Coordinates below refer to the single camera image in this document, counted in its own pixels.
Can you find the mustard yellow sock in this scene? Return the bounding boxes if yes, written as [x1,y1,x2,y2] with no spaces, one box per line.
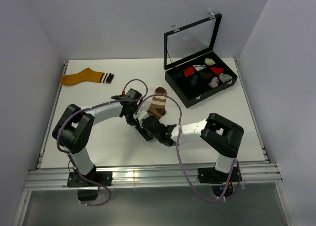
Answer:
[59,68,114,86]

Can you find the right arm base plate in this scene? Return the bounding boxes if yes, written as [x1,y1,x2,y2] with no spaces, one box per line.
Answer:
[197,167,242,184]

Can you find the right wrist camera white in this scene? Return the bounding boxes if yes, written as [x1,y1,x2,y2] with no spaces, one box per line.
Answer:
[133,109,148,121]

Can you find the glass box lid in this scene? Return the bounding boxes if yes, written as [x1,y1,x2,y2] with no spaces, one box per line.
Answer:
[163,12,222,70]

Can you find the purple cable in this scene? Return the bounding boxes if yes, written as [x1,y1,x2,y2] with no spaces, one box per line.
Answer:
[134,94,242,204]
[56,79,149,207]

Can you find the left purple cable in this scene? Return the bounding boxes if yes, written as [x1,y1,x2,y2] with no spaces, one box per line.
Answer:
[56,79,149,207]

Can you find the blue rolled sock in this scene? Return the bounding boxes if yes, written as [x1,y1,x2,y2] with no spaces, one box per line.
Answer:
[190,74,198,86]

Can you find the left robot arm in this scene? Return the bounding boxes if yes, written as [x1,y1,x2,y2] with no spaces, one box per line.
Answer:
[52,89,142,186]

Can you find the dark brown rolled sock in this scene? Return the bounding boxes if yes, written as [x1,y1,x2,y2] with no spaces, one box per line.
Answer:
[199,70,215,80]

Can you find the pink beige rolled sock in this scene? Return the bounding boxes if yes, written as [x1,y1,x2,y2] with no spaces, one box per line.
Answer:
[208,77,219,89]

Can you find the black storage box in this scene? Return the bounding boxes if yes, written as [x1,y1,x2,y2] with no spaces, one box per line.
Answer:
[165,51,238,108]

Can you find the brown striped sock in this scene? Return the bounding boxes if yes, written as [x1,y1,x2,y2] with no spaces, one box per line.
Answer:
[147,87,167,120]

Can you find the red rolled sock left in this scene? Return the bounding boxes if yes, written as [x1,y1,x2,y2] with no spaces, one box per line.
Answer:
[183,66,195,77]

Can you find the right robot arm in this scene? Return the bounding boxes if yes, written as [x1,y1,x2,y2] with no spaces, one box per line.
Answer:
[133,111,244,181]

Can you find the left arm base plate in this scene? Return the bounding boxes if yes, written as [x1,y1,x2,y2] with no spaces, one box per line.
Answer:
[67,171,112,188]

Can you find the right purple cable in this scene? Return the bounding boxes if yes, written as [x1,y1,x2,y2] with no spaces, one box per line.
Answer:
[134,94,242,204]

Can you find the white grey rolled sock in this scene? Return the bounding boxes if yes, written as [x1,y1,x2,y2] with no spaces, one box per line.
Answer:
[193,65,206,71]

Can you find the red rolled sock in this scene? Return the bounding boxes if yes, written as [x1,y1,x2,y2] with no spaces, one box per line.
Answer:
[183,66,195,77]
[210,66,225,75]

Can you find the red rolled sock right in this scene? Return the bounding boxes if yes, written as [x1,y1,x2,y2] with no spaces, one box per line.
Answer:
[210,66,225,75]

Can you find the pale green rolled sock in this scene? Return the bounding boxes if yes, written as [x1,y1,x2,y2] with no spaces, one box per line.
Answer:
[204,58,216,66]

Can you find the aluminium front rail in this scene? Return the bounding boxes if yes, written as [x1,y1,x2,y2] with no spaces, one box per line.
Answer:
[23,162,283,191]

